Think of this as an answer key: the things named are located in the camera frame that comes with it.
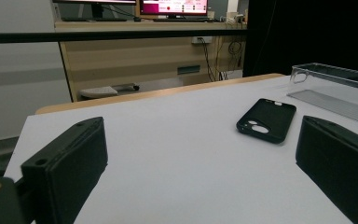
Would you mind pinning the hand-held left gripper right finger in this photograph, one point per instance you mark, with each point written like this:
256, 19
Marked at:
338, 165

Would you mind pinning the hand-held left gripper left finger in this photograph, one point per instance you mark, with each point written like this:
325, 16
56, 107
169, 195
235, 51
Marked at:
65, 168

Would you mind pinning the clear plastic container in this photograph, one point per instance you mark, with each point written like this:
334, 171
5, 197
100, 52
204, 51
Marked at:
338, 93

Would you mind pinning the black phone case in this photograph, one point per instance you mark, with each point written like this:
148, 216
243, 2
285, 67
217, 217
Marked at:
270, 115

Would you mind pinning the grey chair base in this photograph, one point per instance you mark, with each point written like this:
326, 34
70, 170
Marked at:
102, 91

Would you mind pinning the white partition panel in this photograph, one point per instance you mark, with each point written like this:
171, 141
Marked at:
18, 77

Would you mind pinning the wooden table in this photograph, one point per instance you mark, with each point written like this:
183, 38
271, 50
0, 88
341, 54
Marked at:
136, 95

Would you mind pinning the white table board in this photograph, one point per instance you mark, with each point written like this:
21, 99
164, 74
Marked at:
183, 149

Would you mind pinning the wooden desk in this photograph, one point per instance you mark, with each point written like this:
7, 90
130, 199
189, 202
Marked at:
130, 62

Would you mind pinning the dark monitor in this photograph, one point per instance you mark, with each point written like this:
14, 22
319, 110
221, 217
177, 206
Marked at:
98, 6

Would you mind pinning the white power outlet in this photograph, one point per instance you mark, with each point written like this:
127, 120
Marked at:
202, 39

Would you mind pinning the monitor with pink screen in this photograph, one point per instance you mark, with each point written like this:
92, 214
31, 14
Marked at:
174, 6

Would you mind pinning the black horizontal frame bar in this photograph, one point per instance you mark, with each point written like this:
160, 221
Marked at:
105, 36

